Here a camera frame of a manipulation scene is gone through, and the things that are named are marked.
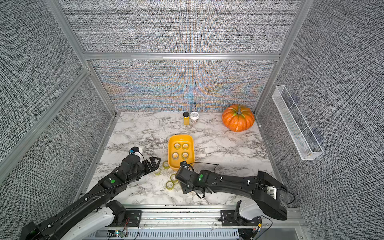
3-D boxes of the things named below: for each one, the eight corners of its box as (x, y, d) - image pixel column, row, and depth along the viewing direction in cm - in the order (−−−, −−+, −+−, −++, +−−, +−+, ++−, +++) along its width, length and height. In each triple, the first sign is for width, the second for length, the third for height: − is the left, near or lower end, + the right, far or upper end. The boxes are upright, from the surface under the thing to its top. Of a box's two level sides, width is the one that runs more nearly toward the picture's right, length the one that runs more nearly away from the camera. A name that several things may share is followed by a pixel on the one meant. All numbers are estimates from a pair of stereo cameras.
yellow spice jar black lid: (183, 125, 114) (183, 117, 106) (183, 120, 117) (183, 111, 110) (189, 125, 114) (189, 117, 106) (189, 120, 117) (189, 111, 110)
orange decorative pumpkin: (224, 135, 108) (227, 123, 98) (220, 116, 120) (223, 104, 110) (252, 135, 108) (258, 123, 98) (245, 116, 120) (250, 104, 110)
